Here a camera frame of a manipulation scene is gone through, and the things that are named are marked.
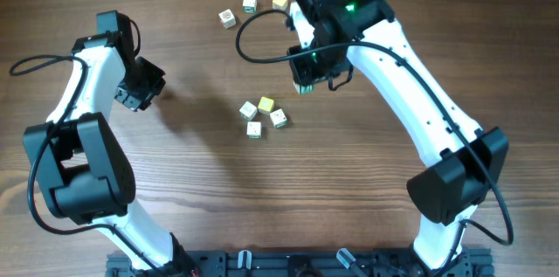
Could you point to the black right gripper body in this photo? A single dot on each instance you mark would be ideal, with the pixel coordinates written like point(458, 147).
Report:
point(318, 65)

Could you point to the white block green J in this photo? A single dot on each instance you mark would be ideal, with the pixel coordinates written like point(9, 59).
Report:
point(254, 129)

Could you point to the white block green V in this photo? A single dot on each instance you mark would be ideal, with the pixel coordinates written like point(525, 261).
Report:
point(278, 118)

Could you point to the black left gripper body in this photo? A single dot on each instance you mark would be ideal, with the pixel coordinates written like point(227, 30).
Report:
point(141, 84)

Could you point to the white block green side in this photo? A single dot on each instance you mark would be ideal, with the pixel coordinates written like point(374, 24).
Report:
point(249, 6)

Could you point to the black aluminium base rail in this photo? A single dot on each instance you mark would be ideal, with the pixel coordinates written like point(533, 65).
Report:
point(472, 262)

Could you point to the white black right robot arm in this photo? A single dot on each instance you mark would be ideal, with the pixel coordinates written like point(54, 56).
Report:
point(462, 160)

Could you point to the yellow top plain block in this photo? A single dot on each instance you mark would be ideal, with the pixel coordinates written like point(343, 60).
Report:
point(280, 4)

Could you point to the plain white picture block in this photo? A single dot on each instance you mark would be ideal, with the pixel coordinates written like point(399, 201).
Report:
point(248, 111)

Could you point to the yellow top letter block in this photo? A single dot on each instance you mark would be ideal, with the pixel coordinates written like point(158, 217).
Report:
point(266, 105)

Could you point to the white block red side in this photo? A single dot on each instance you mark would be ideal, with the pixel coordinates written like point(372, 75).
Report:
point(301, 90)

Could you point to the white block brown drawing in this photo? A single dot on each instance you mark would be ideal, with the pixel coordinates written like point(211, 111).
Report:
point(227, 18)

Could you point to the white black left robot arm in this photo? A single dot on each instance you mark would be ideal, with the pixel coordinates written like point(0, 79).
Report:
point(80, 178)

